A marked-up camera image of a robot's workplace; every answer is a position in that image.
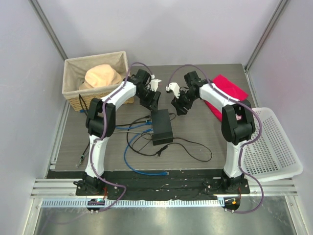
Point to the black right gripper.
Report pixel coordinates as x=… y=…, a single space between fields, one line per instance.
x=179 y=105

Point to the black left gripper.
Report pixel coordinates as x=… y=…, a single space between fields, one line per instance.
x=154 y=102

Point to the black network switch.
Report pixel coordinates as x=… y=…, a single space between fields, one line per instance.
x=162 y=128

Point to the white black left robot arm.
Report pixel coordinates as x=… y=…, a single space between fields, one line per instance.
x=101 y=119

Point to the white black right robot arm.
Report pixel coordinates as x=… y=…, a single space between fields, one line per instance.
x=237 y=123

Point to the red folded cloth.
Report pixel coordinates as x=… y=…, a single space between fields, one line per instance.
x=229 y=88

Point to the peach cloth hat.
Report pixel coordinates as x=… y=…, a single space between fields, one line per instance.
x=100 y=76

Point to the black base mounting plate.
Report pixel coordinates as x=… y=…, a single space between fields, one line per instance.
x=177 y=184

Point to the wicker basket with liner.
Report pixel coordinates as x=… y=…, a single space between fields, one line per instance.
x=74 y=75

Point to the white perforated plastic basket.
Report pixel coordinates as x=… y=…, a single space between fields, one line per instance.
x=272 y=157

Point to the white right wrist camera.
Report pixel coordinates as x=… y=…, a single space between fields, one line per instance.
x=173 y=88

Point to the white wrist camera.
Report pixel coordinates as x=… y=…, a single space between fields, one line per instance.
x=173 y=88
x=154 y=83

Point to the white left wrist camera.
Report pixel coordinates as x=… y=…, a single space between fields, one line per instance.
x=154 y=83

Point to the white slotted cable duct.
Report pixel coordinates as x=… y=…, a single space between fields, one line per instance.
x=97 y=202

